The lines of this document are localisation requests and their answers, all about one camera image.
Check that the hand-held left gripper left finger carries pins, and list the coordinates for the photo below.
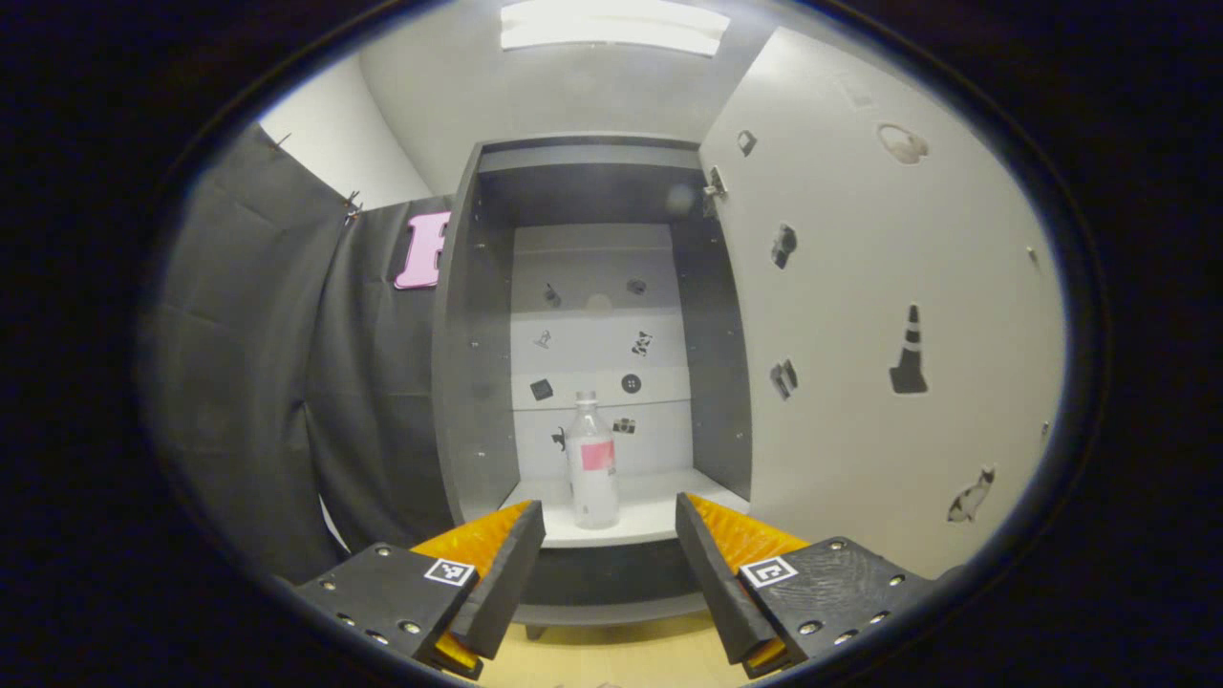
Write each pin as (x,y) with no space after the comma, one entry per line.
(502,583)

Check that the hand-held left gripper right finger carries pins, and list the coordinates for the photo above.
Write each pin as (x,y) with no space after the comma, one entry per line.
(717,583)

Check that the clear plastic bottle pink label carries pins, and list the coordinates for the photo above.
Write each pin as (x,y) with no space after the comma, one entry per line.
(594,487)

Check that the light grey cabinet door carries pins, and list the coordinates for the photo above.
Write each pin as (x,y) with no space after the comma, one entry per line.
(841,287)

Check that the metal cabinet hinge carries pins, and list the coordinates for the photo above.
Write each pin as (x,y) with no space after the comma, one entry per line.
(715,183)

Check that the black backdrop cloth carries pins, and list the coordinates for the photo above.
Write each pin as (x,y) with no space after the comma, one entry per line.
(258,382)

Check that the wide ceiling light panel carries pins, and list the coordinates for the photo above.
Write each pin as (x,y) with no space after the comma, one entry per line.
(611,24)

